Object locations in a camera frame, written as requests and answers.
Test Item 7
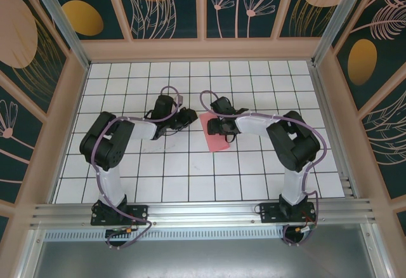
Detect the pink paper sheet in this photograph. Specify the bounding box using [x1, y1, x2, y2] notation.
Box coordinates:
[200, 111, 231, 154]

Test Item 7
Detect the grey metal sheet panel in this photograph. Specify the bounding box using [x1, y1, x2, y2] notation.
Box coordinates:
[31, 223, 381, 278]

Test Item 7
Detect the purple cable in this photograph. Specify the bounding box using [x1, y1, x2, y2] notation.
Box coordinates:
[90, 86, 185, 250]
[200, 89, 327, 248]

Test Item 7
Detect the long aluminium mounting rail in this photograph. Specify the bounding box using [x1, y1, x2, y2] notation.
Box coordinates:
[30, 198, 377, 228]

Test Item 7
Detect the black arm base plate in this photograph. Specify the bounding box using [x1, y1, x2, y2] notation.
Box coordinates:
[91, 204, 150, 227]
[259, 201, 317, 225]

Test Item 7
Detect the perforated metal cable tray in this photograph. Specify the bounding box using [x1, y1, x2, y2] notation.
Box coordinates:
[44, 229, 286, 241]

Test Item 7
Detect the aluminium side rail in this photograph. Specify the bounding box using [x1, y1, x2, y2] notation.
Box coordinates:
[309, 63, 361, 201]

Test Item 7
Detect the aluminium corner post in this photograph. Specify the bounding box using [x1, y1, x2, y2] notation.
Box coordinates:
[310, 0, 381, 68]
[25, 0, 91, 71]

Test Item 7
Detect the aluminium frame strut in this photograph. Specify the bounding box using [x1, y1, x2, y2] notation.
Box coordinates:
[360, 223, 393, 278]
[17, 228, 47, 278]

